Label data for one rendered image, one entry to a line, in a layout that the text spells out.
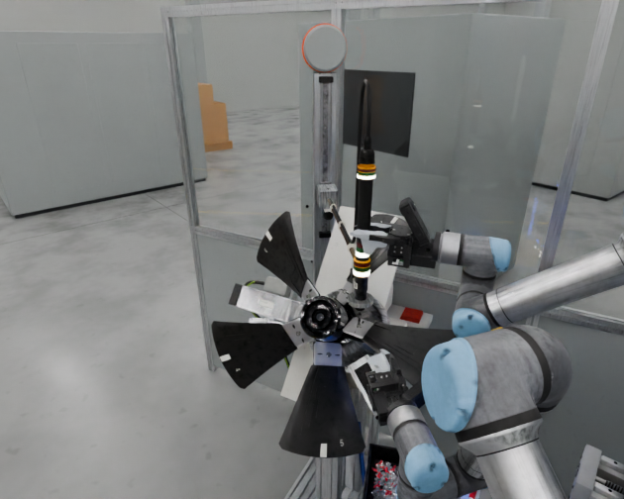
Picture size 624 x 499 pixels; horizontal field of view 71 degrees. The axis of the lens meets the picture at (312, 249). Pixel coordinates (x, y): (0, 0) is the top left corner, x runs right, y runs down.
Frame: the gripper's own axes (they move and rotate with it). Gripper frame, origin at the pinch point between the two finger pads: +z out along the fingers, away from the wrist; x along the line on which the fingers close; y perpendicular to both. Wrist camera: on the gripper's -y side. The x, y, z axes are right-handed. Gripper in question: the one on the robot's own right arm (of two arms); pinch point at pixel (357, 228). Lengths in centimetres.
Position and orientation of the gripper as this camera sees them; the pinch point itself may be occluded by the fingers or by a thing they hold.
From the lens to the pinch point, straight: 109.7
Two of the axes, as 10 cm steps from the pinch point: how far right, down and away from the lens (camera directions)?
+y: 0.0, 9.1, 4.2
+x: 3.2, -4.0, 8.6
